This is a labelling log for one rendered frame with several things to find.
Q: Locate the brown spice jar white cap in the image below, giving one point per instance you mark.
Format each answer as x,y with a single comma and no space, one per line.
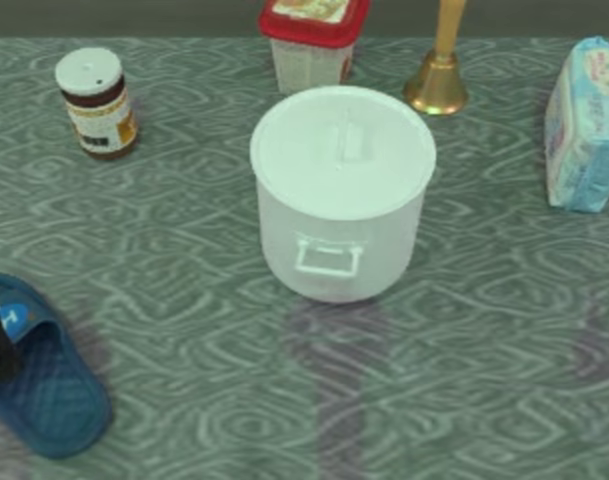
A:
100,115

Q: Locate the blue rubber slipper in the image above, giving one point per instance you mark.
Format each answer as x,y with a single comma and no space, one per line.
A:
54,395

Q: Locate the white lidded kitchen pot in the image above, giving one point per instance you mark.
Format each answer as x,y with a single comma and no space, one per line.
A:
341,200

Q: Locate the red lidded plastic container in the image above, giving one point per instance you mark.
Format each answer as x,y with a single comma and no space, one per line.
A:
311,47

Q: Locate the brass hand bell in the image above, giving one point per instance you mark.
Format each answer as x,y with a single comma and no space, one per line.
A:
436,85

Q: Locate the light blue tissue pack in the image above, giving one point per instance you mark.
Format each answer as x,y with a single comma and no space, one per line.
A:
586,135

